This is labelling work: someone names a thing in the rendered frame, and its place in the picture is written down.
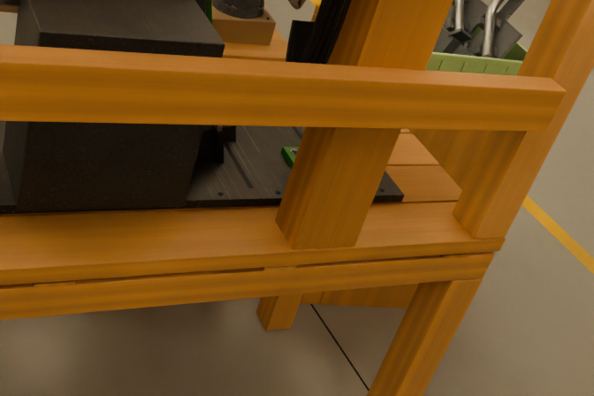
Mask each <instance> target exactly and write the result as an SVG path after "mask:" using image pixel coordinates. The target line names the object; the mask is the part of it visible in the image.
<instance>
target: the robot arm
mask: <svg viewBox="0 0 594 396"><path fill-rule="evenodd" d="M288 1H289V3H290V4H291V6H292V7H293V8H294V9H296V10H298V9H300V8H301V7H302V6H303V4H304V3H305V1H306V0H288ZM211 3H212V5H213V6H214V7H215V8H216V9H217V10H219V11H220V12H222V13H224V14H226V15H229V16H232V17H235V18H240V19H256V18H259V17H260V16H262V14H263V8H264V0H211Z"/></svg>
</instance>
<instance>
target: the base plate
mask: <svg viewBox="0 0 594 396"><path fill-rule="evenodd" d="M5 124H6V121H0V214H26V213H56V212H84V211H113V210H142V209H198V208H227V207H255V206H280V203H281V201H282V198H283V195H284V192H285V190H286V184H287V181H288V179H289V176H290V173H291V170H292V168H291V167H290V165H289V164H288V162H287V161H286V160H285V158H284V157H283V155H282V154H281V150H282V148H283V147H299V146H300V144H301V139H302V136H303V133H302V131H301V128H302V126H236V142H233V141H224V163H223V164H219V163H218V162H217V159H216V160H196V161H195V165H194V171H193V175H192V178H191V182H190V185H189V188H188V192H187V198H186V202H185V205H184V206H178V207H148V208H118V209H60V210H29V211H19V210H17V206H16V202H15V199H14V195H13V192H12V188H11V182H10V178H9V174H8V171H7V166H6V162H5V159H4V152H3V148H4V132H5ZM403 197H404V194H403V193H402V192H401V190H400V189H399V188H398V186H397V185H396V184H395V183H394V181H393V180H392V178H391V177H390V176H389V175H388V173H387V172H386V171H385V172H384V175H383V177H382V179H381V181H380V184H379V186H378V189H377V192H376V194H375V197H374V199H373V202H402V200H403Z"/></svg>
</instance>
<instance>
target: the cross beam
mask: <svg viewBox="0 0 594 396"><path fill-rule="evenodd" d="M566 92H567V91H566V90H565V89H564V88H563V87H561V86H560V85H559V84H558V83H557V82H555V81H554V80H553V79H551V78H542V77H527V76H513V75H498V74H483V73H469V72H441V71H426V70H411V69H397V68H382V67H368V66H353V65H325V64H311V63H295V62H281V61H267V60H252V59H238V58H223V57H195V56H180V55H165V54H151V53H136V52H122V51H108V50H92V49H64V48H50V47H35V46H20V45H6V44H0V121H37V122H82V123H127V124H172V125H217V126H306V127H352V128H397V129H442V130H487V131H532V132H546V131H547V129H548V127H549V125H550V124H551V122H552V119H553V117H554V115H555V113H556V111H557V109H558V108H559V106H560V103H561V101H562V99H563V97H564V95H565V93H566Z"/></svg>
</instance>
